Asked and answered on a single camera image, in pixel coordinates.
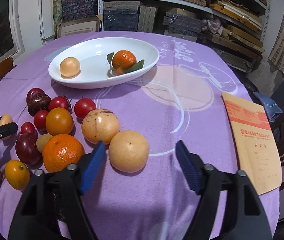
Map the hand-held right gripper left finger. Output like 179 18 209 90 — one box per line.
8 141 107 240

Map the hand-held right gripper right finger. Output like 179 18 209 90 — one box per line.
175 140 273 240

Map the pale yellow oval fruit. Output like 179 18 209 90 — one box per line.
0 114 14 140

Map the pale round pear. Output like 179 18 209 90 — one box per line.
108 130 149 173

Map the small yellow longan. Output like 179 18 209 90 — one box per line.
36 133 54 153

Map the dark purple passion fruit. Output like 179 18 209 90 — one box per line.
27 93 52 117

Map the pale pear with dark marks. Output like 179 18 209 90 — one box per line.
81 109 120 145

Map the orange tomato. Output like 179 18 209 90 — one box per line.
45 107 74 137

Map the white oval plate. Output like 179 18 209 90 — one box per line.
48 37 160 89

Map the small red tomato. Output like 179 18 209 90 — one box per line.
20 122 36 135

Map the yellow orange kumquat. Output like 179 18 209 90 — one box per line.
5 159 31 190

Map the brown carved wooden chair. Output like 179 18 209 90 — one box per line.
0 57 15 84

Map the purple printed tablecloth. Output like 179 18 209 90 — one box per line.
0 31 282 240

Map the brown paper envelope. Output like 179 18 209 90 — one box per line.
221 92 282 195

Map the small pale round fruit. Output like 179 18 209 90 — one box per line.
59 57 81 78

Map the blue folded cloth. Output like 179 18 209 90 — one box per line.
253 91 283 123

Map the black stool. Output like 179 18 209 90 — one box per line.
239 76 260 94

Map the orange mandarin with green leaves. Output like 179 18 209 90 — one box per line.
106 50 145 75

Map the white board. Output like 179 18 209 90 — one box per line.
38 0 57 42

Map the framed picture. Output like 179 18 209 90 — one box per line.
57 15 104 39

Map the green patterned panel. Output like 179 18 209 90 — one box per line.
53 0 64 28

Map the stack of blue patterned boxes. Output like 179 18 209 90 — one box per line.
62 0 99 22

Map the pink cloth bundle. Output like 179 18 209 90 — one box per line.
203 15 223 35

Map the stack of dark grey boxes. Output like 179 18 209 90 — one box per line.
103 1 145 32

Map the stack of wooden boxes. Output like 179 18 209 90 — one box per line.
207 0 266 55

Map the white metal shelf rack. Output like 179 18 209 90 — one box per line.
98 0 270 43

